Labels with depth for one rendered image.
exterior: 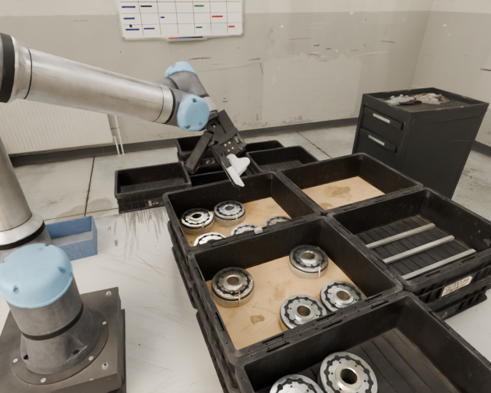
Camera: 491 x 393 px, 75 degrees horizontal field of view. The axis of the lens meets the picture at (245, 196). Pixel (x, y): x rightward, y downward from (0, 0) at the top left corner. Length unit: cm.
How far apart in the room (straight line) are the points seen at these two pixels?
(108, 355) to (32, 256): 26
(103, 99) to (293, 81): 353
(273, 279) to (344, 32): 367
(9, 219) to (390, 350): 81
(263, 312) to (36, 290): 46
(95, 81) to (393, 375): 76
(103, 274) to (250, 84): 305
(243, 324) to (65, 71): 59
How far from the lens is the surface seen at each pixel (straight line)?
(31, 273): 71
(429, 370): 81
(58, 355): 81
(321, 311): 78
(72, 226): 134
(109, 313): 90
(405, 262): 101
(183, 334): 94
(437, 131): 233
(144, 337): 95
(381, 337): 81
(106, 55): 358
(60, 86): 59
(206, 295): 70
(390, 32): 466
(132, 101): 64
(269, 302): 82
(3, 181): 75
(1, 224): 79
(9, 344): 93
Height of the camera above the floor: 145
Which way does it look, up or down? 32 degrees down
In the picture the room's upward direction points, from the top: straight up
